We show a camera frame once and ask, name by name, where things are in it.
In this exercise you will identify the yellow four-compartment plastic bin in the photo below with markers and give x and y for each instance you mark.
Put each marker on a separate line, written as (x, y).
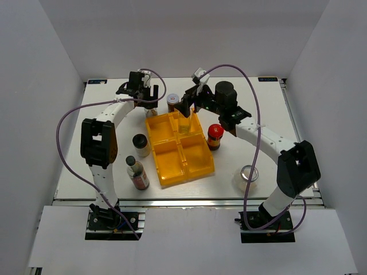
(178, 157)

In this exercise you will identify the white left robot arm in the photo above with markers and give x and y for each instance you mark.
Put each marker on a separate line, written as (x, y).
(99, 146)

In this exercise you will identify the white powder jar black lid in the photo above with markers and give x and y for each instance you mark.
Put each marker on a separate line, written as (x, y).
(141, 145)

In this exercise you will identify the blue label sticker right corner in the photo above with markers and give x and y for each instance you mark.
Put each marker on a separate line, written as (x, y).
(267, 79)

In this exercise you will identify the blue label sticker left corner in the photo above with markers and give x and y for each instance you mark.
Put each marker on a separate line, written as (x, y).
(96, 81)

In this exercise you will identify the glass spice jar black lid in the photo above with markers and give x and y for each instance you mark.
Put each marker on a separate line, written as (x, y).
(151, 112)

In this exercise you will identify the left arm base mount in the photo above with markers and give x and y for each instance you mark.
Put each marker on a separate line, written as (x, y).
(116, 229)

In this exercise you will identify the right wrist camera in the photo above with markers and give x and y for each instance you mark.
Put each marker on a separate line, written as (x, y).
(200, 77)

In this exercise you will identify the glass oil bottle gold stopper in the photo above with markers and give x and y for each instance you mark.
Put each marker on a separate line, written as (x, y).
(184, 123)

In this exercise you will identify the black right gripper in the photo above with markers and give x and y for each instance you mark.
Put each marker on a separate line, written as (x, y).
(183, 107)

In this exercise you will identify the dark soy sauce bottle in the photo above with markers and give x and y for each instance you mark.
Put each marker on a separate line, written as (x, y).
(137, 173)

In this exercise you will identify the brown jar white lid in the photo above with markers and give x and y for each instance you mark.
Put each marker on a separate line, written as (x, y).
(172, 99)

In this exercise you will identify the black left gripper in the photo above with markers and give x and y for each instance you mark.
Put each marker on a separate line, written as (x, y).
(147, 89)

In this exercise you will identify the blue label sticker corner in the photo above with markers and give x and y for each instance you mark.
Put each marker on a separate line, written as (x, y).
(96, 81)
(267, 79)

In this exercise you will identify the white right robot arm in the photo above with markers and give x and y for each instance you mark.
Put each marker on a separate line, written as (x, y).
(297, 166)

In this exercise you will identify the red lid sauce jar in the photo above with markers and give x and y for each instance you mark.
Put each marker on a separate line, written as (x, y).
(215, 133)

